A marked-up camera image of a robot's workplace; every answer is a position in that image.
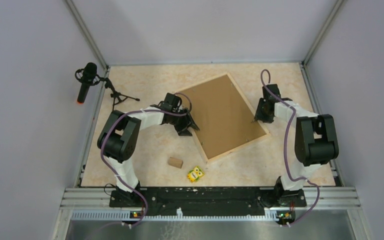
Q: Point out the small wooden block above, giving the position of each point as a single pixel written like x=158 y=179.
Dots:
x=175 y=162

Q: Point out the yellow owl toy block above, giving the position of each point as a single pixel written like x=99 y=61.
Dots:
x=195 y=174

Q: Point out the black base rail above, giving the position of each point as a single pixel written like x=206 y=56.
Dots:
x=213 y=201

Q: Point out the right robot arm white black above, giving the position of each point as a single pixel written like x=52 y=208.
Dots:
x=315 y=142

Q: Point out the brown cardboard backing board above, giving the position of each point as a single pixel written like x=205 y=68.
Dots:
x=222 y=114

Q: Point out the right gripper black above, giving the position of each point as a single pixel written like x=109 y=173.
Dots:
x=259 y=117

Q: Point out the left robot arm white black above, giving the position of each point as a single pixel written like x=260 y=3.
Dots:
x=118 y=139

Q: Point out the black microphone on tripod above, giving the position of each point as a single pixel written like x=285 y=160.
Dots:
x=89 y=77

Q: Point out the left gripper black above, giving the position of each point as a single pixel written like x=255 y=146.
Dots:
x=188 y=121

